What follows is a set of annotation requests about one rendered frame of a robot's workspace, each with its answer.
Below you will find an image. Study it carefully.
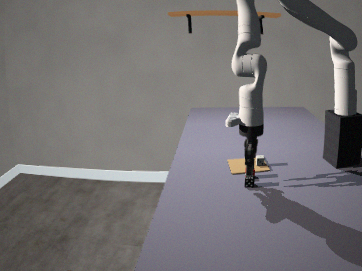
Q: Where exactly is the black die with white pips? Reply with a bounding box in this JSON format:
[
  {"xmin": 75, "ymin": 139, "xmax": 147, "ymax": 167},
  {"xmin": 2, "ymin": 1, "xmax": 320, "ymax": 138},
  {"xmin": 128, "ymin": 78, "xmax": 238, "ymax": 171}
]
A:
[{"xmin": 245, "ymin": 176, "xmax": 255, "ymax": 187}]

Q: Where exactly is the tan flat mat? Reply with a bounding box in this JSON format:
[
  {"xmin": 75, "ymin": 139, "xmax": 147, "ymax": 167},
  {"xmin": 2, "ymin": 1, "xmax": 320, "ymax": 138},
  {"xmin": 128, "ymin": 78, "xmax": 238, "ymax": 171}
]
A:
[{"xmin": 228, "ymin": 158, "xmax": 270, "ymax": 174}]

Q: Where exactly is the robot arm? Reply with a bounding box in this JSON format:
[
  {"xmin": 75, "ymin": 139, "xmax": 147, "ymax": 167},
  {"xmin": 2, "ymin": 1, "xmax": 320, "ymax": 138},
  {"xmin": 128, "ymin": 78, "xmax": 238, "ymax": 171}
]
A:
[{"xmin": 226, "ymin": 0, "xmax": 357, "ymax": 127}]

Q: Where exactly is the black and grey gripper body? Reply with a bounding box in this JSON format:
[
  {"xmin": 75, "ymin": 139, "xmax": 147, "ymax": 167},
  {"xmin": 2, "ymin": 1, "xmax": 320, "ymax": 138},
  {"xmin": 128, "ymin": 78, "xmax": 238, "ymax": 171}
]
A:
[{"xmin": 239, "ymin": 124, "xmax": 264, "ymax": 148}]

